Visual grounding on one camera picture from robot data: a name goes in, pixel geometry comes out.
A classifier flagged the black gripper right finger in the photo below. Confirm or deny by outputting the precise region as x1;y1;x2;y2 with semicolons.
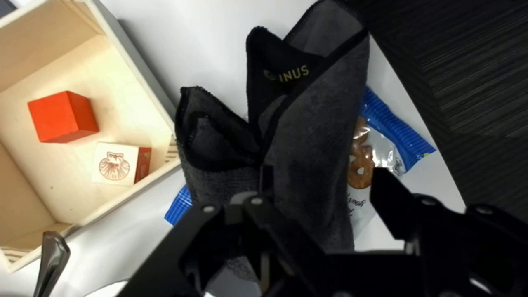
367;166;528;297

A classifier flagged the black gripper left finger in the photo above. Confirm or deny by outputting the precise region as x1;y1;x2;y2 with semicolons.
116;191;276;297

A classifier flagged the black towel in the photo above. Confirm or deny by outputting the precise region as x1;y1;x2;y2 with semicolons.
173;0;371;253

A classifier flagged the blue pretzel snack bag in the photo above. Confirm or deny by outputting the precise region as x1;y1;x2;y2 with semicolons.
163;83;437;232

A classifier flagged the open wooden tray box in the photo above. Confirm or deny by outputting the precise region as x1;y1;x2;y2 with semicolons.
0;0;182;273

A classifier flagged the orange wooden cube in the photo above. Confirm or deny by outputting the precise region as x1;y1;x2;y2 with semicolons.
26;88;100;145

